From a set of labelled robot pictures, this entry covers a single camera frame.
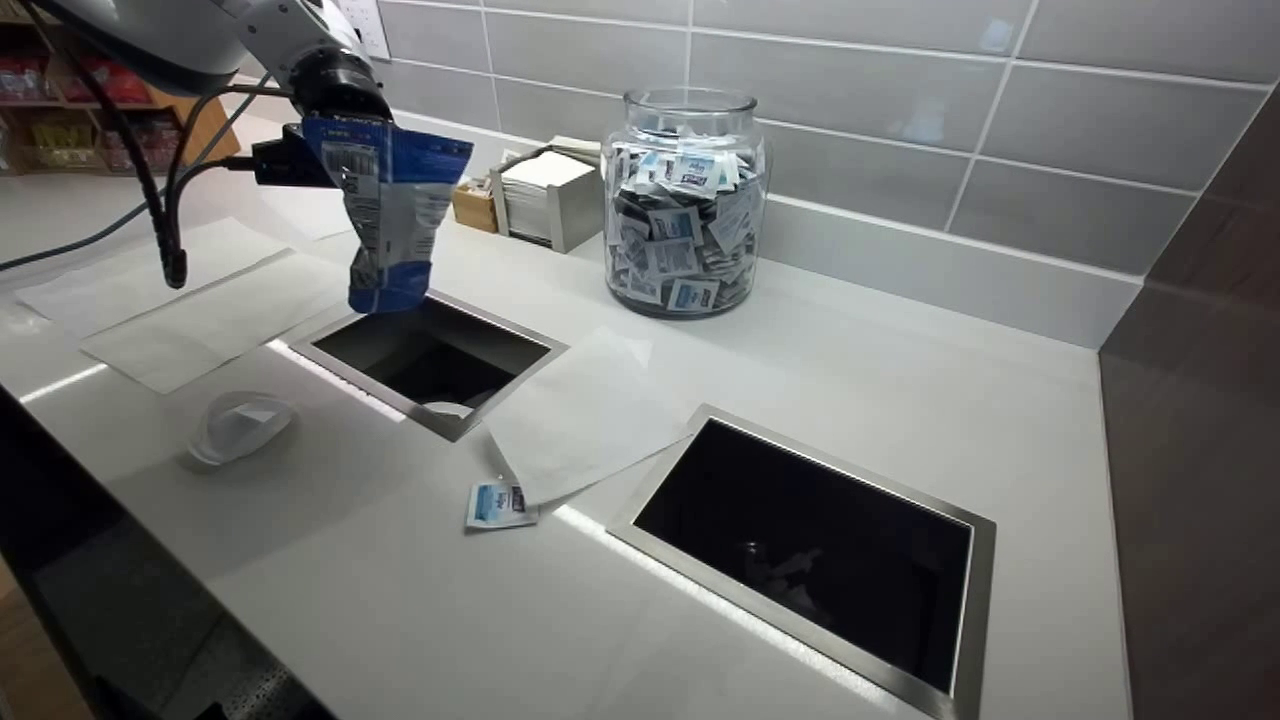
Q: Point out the steel garbage chute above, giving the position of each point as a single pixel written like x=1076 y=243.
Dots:
x=885 y=583
x=437 y=366

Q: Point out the small blue white sachet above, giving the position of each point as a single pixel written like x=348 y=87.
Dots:
x=498 y=508

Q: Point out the near steel garbage chute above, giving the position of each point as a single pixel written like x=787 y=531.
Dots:
x=437 y=366

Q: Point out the white orange robot arm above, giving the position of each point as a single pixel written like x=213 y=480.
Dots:
x=306 y=45

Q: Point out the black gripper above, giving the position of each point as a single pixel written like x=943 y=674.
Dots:
x=335 y=94

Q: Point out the white plastic lid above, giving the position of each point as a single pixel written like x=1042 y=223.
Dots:
x=238 y=426

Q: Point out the white paper napkin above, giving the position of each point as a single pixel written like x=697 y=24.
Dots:
x=557 y=453

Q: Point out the far steel garbage chute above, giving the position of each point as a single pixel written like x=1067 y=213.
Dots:
x=885 y=583

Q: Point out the glass jar of sachets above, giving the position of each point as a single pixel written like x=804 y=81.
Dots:
x=684 y=199

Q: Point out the blue snack packet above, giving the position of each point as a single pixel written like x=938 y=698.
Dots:
x=399 y=191

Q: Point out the wooden tray of sachets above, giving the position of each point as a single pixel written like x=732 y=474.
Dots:
x=474 y=206

